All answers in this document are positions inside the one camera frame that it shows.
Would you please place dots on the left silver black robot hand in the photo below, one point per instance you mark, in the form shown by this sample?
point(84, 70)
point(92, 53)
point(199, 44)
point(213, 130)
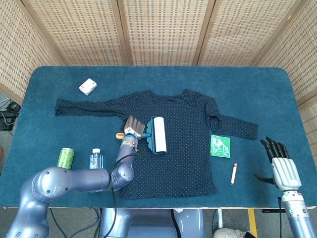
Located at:
point(133, 127)

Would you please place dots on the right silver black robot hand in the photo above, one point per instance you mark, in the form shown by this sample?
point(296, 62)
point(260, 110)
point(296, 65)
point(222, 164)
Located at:
point(284, 171)

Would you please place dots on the teal white lint roller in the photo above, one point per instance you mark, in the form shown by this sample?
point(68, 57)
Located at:
point(158, 134)

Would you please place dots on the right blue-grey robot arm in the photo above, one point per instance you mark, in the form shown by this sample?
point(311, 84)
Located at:
point(297, 213)

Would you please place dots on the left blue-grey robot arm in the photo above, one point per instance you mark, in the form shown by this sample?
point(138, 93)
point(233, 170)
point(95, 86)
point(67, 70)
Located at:
point(74, 178)

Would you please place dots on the dark blue polka dot shirt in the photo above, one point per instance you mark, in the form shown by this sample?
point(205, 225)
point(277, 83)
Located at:
point(178, 168)

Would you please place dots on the clear plastic water bottle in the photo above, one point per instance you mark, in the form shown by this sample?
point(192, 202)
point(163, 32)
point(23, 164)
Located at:
point(95, 160)

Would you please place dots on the teal tablecloth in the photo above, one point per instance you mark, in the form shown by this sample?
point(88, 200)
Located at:
point(158, 77)

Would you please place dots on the small white box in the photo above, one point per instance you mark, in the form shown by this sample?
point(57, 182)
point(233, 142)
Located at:
point(88, 86)

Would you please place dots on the green foil packet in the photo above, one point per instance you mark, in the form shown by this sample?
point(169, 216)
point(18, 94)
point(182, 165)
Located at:
point(220, 146)

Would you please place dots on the green drink can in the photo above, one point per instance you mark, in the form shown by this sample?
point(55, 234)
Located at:
point(65, 157)

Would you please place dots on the white table leg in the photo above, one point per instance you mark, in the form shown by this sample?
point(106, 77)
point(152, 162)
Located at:
point(220, 218)

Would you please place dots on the white shoe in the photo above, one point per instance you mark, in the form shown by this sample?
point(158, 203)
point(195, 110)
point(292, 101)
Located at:
point(230, 233)

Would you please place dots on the blue-grey robot torso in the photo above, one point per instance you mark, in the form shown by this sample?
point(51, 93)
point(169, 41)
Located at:
point(148, 223)

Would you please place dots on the woven wooden folding screen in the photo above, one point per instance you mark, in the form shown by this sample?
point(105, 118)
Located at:
point(163, 29)

